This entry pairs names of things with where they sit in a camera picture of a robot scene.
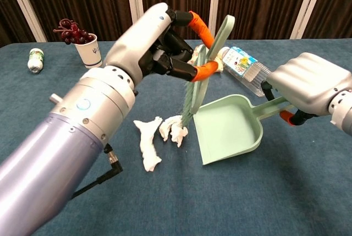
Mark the green dustpan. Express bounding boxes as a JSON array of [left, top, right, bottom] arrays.
[[192, 94, 294, 166]]

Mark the clear plastic bottle blue label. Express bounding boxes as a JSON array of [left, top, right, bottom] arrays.
[[221, 46, 273, 98]]

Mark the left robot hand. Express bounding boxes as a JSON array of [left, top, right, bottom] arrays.
[[103, 2, 219, 84]]

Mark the green hand broom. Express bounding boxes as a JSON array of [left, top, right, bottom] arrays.
[[180, 15, 236, 125]]

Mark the red grape bunch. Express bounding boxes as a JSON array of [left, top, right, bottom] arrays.
[[53, 18, 95, 46]]

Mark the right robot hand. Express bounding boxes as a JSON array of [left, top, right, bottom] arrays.
[[261, 52, 352, 127]]

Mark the white paper cup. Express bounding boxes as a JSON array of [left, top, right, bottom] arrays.
[[74, 33, 103, 69]]

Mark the long white tissue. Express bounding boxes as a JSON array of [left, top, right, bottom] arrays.
[[133, 116, 163, 173]]

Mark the small white tissue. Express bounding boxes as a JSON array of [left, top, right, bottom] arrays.
[[158, 114, 189, 148]]

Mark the black arm connector cable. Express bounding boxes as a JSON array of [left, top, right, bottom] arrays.
[[71, 144, 124, 200]]

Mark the yellow snack bag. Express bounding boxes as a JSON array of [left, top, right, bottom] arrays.
[[189, 45, 227, 74]]

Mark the blue felt table cover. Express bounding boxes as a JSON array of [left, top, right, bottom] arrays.
[[0, 39, 352, 236]]

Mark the small white green-label bottle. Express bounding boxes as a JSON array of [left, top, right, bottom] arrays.
[[26, 48, 45, 74]]

